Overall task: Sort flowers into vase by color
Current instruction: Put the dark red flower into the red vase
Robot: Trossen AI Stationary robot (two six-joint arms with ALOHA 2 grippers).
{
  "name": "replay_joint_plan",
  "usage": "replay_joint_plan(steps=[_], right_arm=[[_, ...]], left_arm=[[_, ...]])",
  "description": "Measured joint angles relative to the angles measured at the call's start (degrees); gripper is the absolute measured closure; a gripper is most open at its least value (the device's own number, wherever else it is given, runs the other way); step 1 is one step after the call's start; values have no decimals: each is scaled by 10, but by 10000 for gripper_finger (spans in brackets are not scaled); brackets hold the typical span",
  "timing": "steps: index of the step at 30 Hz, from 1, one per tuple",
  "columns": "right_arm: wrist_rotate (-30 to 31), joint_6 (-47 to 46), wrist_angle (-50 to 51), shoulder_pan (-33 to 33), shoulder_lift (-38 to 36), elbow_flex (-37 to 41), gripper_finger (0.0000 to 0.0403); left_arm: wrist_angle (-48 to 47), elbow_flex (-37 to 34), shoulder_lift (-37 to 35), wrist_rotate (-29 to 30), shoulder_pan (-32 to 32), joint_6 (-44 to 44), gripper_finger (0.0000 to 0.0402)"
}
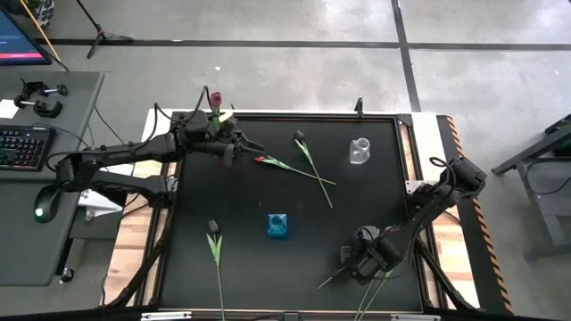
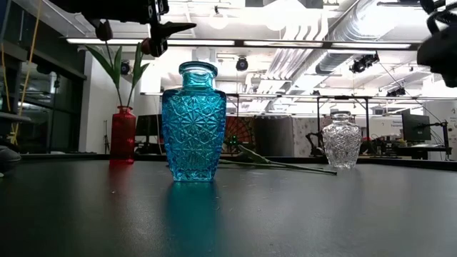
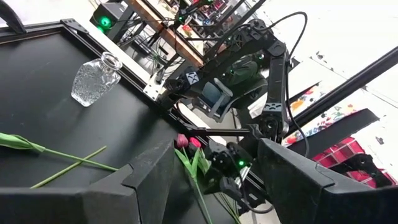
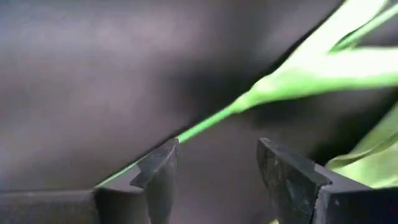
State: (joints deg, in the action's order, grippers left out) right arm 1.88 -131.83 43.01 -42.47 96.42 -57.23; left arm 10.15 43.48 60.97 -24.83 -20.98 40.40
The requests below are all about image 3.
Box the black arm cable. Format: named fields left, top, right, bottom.
left=248, top=11, right=310, bottom=158

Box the white colourful patterned cloth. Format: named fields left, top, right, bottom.
left=280, top=83, right=376, bottom=147

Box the black box with green light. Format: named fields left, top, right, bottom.
left=89, top=2, right=127, bottom=34

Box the clear cut glass vase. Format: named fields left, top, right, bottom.
left=71, top=51, right=123, bottom=108

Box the black flat board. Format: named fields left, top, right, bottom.
left=287, top=108, right=381, bottom=158

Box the wooden beam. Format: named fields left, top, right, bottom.
left=124, top=0, right=205, bottom=68

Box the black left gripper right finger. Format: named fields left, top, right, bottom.
left=257, top=138, right=398, bottom=224

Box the grey office chair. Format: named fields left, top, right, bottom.
left=190, top=57, right=269, bottom=124

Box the red artificial tulip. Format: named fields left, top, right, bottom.
left=173, top=133, right=215, bottom=224
left=188, top=136, right=242, bottom=224

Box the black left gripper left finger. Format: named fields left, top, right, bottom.
left=0, top=139, right=176, bottom=224

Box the black diagonal rail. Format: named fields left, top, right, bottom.
left=289, top=45, right=398, bottom=129

